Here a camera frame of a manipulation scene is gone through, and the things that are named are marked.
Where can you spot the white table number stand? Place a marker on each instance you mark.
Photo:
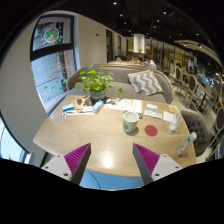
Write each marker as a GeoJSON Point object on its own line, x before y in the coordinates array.
{"type": "Point", "coordinates": [62, 116]}

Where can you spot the chevron pattern cushion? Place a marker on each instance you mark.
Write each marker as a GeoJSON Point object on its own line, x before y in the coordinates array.
{"type": "Point", "coordinates": [145, 83]}

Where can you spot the person in white shirt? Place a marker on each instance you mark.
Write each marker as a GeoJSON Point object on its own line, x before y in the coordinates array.
{"type": "Point", "coordinates": [149, 63]}

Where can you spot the white menu sheet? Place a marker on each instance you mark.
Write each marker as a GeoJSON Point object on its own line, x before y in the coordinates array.
{"type": "Point", "coordinates": [124, 104]}

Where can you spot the white napkin packet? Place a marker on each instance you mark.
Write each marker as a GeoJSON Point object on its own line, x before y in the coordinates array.
{"type": "Point", "coordinates": [152, 107]}

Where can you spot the clear plastic water bottle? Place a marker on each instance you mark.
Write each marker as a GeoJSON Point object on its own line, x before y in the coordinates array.
{"type": "Point", "coordinates": [183, 146]}

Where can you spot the blue tissue box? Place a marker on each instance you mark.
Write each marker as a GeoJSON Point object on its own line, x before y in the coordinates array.
{"type": "Point", "coordinates": [97, 106]}

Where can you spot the grey upholstered sofa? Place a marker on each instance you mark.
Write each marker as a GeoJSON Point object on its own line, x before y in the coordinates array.
{"type": "Point", "coordinates": [123, 88]}

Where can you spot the white cylindrical pillar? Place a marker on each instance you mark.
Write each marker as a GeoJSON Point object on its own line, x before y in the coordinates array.
{"type": "Point", "coordinates": [139, 43]}

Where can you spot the dark grey tufted chair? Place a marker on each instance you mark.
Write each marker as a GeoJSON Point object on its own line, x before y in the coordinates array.
{"type": "Point", "coordinates": [196, 124]}

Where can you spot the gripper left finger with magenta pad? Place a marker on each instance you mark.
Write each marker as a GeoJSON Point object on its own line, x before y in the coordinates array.
{"type": "Point", "coordinates": [71, 166]}

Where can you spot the green potted plant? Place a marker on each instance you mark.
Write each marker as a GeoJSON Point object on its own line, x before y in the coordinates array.
{"type": "Point", "coordinates": [95, 82]}

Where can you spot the blue white card box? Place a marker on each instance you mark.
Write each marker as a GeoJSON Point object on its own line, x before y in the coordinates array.
{"type": "Point", "coordinates": [68, 106]}

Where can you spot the clear plastic cup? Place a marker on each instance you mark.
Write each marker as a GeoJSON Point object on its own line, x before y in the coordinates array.
{"type": "Point", "coordinates": [175, 122]}

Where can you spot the red round coaster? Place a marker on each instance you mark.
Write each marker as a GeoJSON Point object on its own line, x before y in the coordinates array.
{"type": "Point", "coordinates": [151, 130]}

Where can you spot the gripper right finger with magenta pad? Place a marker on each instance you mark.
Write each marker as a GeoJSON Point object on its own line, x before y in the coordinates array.
{"type": "Point", "coordinates": [152, 166]}

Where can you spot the wooden oval back chair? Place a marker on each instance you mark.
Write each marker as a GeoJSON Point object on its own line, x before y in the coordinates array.
{"type": "Point", "coordinates": [191, 91]}

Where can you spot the white paper cup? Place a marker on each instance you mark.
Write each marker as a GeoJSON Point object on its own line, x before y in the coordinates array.
{"type": "Point", "coordinates": [130, 120]}

